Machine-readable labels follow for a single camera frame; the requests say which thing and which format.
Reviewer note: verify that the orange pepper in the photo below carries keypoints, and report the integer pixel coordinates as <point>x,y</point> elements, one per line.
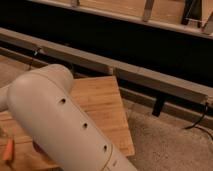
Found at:
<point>9,150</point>

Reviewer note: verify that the dark purple bowl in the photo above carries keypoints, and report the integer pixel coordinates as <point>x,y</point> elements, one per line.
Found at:
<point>38,148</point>

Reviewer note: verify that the black bracket under rail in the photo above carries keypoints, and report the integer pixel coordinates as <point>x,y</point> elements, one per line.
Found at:
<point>158,106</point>

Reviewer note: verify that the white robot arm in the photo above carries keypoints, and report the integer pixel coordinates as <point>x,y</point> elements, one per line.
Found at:
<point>39,100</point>

